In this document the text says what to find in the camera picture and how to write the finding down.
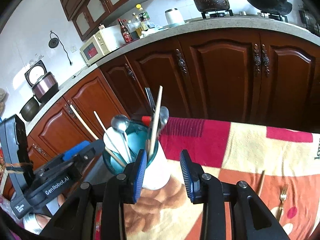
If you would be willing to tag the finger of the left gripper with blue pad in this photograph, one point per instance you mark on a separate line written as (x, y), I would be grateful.
(73, 151)

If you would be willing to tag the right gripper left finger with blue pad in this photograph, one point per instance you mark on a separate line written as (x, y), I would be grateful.
(134, 178)

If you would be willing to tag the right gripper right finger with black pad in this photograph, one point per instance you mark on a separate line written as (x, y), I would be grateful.
(195, 179)

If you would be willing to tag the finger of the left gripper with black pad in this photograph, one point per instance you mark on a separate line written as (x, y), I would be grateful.
(79, 161)

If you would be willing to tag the white ceramic spoon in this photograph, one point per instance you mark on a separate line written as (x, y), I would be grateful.
(114, 142)

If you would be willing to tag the pale wooden chopstick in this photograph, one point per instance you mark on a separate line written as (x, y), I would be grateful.
(105, 130)

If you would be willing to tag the small silver spoon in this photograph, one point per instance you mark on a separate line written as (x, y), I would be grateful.
(120, 123)

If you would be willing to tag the light wooden chopstick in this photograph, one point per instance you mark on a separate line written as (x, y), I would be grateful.
(155, 122)

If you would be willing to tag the small gold fork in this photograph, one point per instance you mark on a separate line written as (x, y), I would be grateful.
(282, 198)

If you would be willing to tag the silver spoon black handle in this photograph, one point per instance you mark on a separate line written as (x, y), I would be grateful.
(150, 99)

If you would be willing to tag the brown lower kitchen cabinets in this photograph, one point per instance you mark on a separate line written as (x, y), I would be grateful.
(245, 75)

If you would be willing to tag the white utensil holder cup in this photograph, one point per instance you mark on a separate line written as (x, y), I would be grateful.
(153, 168)

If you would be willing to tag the dark inner pot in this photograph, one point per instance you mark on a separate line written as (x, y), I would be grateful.
(30, 109)

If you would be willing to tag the rice cooker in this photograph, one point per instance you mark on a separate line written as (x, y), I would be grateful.
(43, 83)

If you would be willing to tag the patchwork fleece blanket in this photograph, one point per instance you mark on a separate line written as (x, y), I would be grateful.
(231, 152)

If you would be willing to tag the cream microwave oven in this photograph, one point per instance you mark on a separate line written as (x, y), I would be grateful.
(101, 44)

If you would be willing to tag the dark sauce bottle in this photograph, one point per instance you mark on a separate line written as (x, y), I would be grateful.
(125, 33)

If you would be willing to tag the oil bottle yellow cap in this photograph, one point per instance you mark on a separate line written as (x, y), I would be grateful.
(143, 17)

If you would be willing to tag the white kettle canister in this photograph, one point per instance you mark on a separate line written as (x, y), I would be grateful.
(174, 17)

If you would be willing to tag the gas stove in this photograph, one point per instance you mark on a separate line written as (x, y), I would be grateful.
(230, 13)

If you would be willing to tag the black wok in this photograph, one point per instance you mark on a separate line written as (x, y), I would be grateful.
(277, 7)

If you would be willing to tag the black dish rack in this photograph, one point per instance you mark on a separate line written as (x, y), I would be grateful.
(308, 20)

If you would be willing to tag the upper wall cabinet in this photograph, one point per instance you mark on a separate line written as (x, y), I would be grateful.
(100, 2)

